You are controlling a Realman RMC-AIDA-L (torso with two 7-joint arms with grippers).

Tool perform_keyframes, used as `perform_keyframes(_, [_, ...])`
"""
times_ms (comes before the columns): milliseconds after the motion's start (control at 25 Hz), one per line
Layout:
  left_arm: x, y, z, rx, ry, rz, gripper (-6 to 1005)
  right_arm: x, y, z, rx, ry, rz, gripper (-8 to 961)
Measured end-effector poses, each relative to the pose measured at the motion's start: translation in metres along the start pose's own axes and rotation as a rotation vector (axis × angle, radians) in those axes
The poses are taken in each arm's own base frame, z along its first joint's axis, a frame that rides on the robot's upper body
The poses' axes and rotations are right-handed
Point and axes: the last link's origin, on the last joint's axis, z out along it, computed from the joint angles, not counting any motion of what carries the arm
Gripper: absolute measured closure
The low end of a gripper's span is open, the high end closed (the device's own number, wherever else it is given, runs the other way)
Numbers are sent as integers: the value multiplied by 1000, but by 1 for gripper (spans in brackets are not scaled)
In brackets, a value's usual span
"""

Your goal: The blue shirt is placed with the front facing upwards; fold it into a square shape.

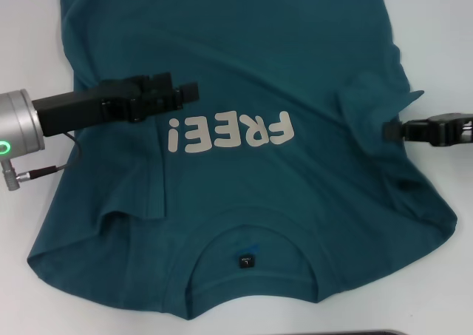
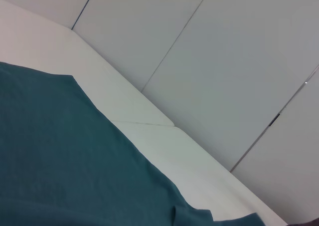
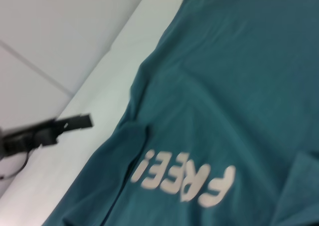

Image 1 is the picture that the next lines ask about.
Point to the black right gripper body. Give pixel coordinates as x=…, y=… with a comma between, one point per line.
x=454, y=129

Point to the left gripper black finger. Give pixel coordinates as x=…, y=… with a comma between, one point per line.
x=157, y=80
x=160, y=102

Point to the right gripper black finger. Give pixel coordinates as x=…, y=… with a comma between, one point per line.
x=406, y=131

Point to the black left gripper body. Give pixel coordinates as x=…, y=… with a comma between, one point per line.
x=74, y=107

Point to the dark device edge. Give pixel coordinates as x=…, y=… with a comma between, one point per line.
x=369, y=333

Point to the teal T-shirt with FREE print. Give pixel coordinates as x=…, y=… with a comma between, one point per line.
x=277, y=46

